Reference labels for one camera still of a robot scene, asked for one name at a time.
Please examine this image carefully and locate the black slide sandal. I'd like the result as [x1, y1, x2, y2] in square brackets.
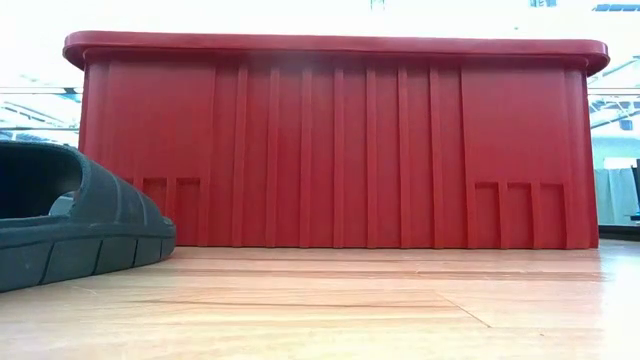
[0, 139, 177, 294]

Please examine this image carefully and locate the red plastic bin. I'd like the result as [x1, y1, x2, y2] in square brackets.
[62, 29, 611, 250]

